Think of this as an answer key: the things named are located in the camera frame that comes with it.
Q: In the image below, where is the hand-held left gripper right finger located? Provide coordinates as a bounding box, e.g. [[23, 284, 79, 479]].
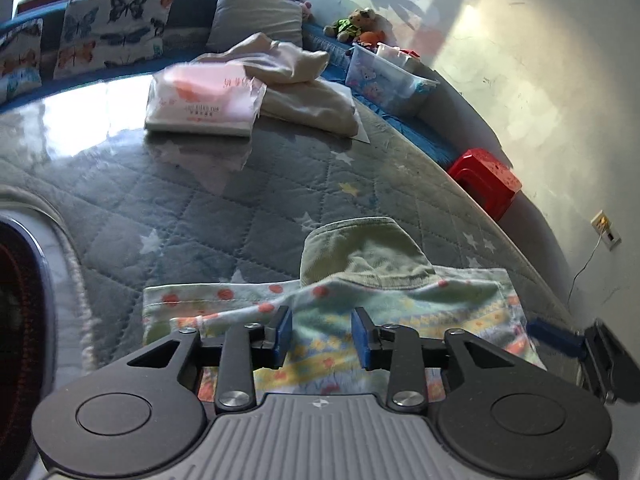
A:
[[351, 306, 545, 413]]

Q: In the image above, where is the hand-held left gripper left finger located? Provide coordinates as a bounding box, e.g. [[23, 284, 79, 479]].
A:
[[127, 305, 293, 413]]

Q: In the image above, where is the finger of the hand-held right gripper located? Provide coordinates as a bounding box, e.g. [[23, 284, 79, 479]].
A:
[[525, 316, 587, 359]]

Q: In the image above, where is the printed green child's jacket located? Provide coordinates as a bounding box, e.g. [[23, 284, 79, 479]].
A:
[[142, 216, 546, 403]]

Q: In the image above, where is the grey star quilted table cover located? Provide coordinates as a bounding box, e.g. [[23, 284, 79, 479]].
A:
[[0, 67, 591, 401]]

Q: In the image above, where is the red plastic stool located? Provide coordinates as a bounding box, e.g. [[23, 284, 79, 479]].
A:
[[446, 148, 523, 223]]

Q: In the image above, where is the cream garment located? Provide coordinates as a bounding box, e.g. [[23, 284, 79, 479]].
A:
[[192, 32, 358, 136]]

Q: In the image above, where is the pink plastic package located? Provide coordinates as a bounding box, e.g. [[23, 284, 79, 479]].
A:
[[145, 62, 268, 138]]

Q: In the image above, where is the clear plastic storage box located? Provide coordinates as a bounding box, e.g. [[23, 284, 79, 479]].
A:
[[345, 42, 441, 118]]

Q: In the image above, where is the teddy bear plush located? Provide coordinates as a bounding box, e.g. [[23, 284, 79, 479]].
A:
[[322, 7, 381, 43]]

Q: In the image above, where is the grey pillow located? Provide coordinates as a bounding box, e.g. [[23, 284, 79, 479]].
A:
[[206, 0, 304, 56]]

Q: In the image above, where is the large butterfly print cushion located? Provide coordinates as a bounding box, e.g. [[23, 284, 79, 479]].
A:
[[52, 0, 176, 81]]

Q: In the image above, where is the small butterfly print cushion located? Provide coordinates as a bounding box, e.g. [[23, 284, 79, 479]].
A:
[[0, 18, 44, 106]]

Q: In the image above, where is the thin power cable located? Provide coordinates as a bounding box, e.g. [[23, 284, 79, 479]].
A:
[[567, 232, 608, 311]]

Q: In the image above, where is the white wall socket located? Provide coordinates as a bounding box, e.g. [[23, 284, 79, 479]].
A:
[[591, 210, 622, 251]]

